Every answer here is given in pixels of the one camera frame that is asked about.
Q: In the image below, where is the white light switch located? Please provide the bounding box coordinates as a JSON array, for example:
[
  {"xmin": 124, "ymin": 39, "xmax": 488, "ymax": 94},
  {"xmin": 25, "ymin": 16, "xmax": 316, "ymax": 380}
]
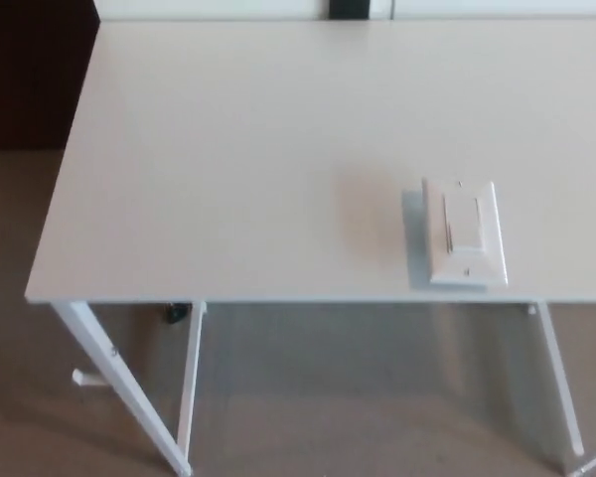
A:
[{"xmin": 401, "ymin": 177, "xmax": 510, "ymax": 292}]

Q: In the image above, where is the black caster wheel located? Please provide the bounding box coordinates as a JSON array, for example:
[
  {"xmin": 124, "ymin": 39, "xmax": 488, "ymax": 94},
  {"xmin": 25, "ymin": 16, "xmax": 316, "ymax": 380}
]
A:
[{"xmin": 160, "ymin": 301, "xmax": 191, "ymax": 327}]

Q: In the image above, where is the white partition panel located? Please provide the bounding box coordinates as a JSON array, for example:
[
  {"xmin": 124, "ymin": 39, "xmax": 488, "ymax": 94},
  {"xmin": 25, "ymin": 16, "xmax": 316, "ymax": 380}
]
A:
[
  {"xmin": 94, "ymin": 0, "xmax": 394, "ymax": 23},
  {"xmin": 390, "ymin": 0, "xmax": 596, "ymax": 22}
]

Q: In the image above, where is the white short peg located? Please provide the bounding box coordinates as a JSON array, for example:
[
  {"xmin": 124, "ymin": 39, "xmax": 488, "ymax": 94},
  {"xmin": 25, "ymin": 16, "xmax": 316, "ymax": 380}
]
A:
[{"xmin": 71, "ymin": 369, "xmax": 114, "ymax": 388}]

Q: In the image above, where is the dark brown cabinet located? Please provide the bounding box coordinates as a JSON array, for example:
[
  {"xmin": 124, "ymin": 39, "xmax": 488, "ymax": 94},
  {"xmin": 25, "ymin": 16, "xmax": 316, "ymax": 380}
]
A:
[{"xmin": 0, "ymin": 0, "xmax": 104, "ymax": 151}]

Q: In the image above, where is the white table leg frame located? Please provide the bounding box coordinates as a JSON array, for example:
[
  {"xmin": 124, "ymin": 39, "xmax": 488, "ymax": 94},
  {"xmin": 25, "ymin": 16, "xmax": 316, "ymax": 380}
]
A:
[
  {"xmin": 49, "ymin": 299, "xmax": 209, "ymax": 476},
  {"xmin": 525, "ymin": 299, "xmax": 586, "ymax": 457}
]

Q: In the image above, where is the black panel bracket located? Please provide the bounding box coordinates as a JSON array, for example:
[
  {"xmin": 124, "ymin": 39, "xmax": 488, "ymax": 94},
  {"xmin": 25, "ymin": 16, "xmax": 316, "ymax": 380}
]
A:
[{"xmin": 328, "ymin": 0, "xmax": 373, "ymax": 21}]

